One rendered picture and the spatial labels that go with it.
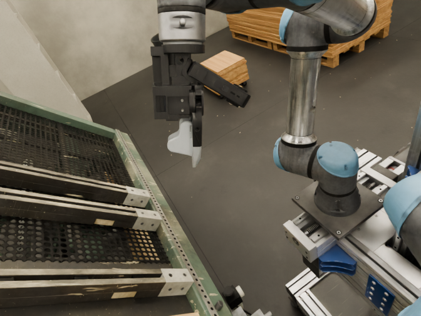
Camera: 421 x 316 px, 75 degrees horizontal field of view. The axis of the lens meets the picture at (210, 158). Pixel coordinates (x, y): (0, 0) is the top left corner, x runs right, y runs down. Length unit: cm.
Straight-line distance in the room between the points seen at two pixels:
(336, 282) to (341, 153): 106
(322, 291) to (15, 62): 399
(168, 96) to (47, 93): 393
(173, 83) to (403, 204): 36
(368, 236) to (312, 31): 70
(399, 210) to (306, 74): 57
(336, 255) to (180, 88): 86
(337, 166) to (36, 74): 390
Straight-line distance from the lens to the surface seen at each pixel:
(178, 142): 48
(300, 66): 87
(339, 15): 63
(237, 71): 380
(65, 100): 438
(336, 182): 93
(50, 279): 94
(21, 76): 430
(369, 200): 110
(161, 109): 47
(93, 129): 214
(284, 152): 96
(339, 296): 181
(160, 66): 48
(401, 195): 38
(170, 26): 45
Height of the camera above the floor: 190
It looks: 40 degrees down
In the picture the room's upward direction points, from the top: 22 degrees counter-clockwise
